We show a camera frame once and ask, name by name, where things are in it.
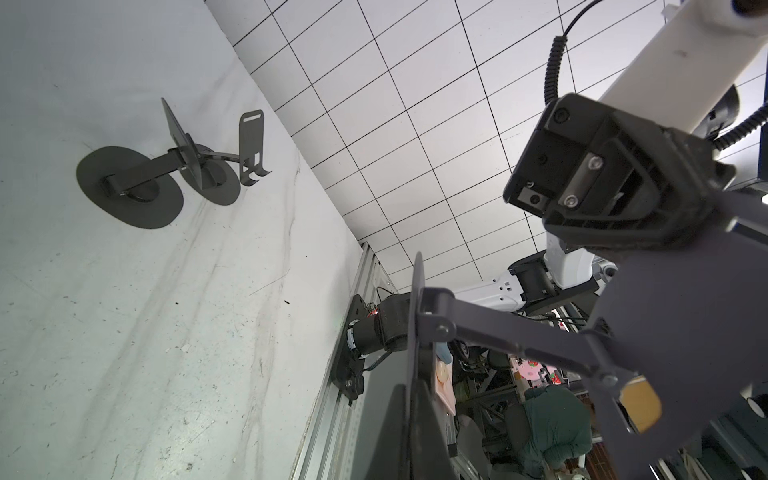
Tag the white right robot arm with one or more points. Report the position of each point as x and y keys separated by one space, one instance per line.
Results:
x=546 y=280

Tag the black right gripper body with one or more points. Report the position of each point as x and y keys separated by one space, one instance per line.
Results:
x=603 y=179

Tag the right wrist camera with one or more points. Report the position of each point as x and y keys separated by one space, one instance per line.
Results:
x=691 y=62

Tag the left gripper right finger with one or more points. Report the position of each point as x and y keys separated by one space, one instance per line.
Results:
x=429 y=457

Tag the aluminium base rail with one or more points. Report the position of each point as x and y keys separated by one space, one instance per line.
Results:
x=326 y=450

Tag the person in green jacket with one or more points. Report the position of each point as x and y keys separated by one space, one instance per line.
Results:
x=560 y=429

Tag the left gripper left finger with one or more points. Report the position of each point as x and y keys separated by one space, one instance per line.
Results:
x=381 y=453

